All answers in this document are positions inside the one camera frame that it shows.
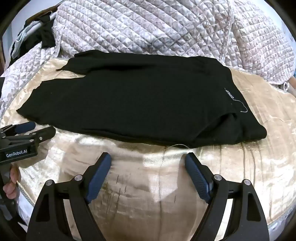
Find black pants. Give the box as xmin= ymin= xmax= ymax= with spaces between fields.
xmin=16 ymin=49 xmax=268 ymax=149

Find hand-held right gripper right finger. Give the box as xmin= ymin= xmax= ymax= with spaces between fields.
xmin=184 ymin=152 xmax=271 ymax=241

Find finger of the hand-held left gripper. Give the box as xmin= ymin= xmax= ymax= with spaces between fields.
xmin=7 ymin=126 xmax=56 ymax=145
xmin=0 ymin=121 xmax=36 ymax=138

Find wooden headboard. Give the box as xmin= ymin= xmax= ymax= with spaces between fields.
xmin=25 ymin=5 xmax=59 ymax=25

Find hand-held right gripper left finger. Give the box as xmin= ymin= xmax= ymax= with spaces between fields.
xmin=26 ymin=152 xmax=112 ymax=241

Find beige satin blanket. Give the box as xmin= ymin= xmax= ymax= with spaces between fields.
xmin=0 ymin=57 xmax=296 ymax=241

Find person's left hand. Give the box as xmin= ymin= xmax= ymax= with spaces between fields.
xmin=3 ymin=164 xmax=22 ymax=200

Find floral quilted bedspread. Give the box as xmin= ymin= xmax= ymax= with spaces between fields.
xmin=0 ymin=0 xmax=295 ymax=121

